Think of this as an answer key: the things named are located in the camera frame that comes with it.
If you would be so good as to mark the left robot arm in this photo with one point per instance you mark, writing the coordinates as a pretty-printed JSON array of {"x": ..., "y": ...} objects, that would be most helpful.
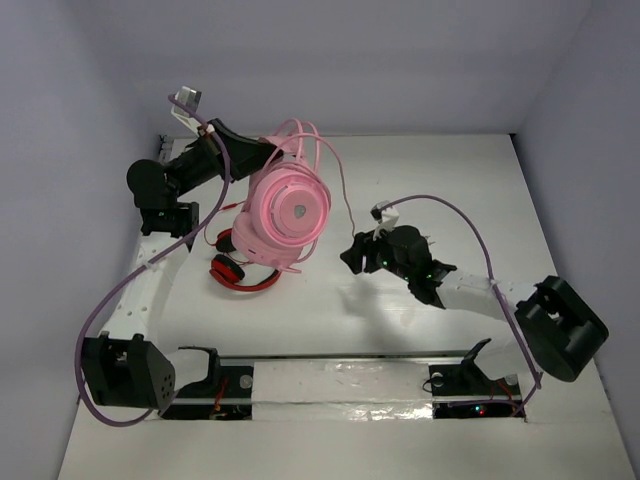
[{"x": 122, "y": 376}]

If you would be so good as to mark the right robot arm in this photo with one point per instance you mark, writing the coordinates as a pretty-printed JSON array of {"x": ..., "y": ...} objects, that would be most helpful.
[{"x": 554, "y": 331}]

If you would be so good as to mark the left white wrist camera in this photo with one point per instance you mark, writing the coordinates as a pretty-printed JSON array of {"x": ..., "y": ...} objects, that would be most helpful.
[{"x": 184, "y": 106}]

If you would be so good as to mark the left aluminium side rail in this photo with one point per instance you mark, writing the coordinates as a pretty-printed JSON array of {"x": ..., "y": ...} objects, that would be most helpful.
[{"x": 165, "y": 148}]

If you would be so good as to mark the aluminium rail with foil tape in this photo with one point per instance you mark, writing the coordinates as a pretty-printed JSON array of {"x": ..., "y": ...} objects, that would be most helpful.
[{"x": 355, "y": 388}]

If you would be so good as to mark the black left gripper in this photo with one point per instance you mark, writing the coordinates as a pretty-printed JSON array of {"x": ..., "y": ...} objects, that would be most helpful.
[{"x": 220, "y": 151}]

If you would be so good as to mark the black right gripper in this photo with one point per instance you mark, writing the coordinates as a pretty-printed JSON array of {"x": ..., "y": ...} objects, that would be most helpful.
[{"x": 364, "y": 244}]

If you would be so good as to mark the red black headphones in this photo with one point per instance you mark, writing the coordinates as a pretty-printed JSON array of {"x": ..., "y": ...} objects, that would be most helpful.
[{"x": 230, "y": 273}]

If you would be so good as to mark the pink headphones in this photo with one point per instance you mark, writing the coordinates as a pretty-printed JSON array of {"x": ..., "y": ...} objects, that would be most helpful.
[{"x": 288, "y": 205}]

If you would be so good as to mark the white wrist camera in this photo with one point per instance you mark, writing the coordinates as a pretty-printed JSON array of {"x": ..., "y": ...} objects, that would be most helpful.
[
  {"x": 184, "y": 106},
  {"x": 386, "y": 217}
]

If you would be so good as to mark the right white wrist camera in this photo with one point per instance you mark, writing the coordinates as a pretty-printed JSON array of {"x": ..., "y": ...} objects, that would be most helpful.
[{"x": 386, "y": 217}]

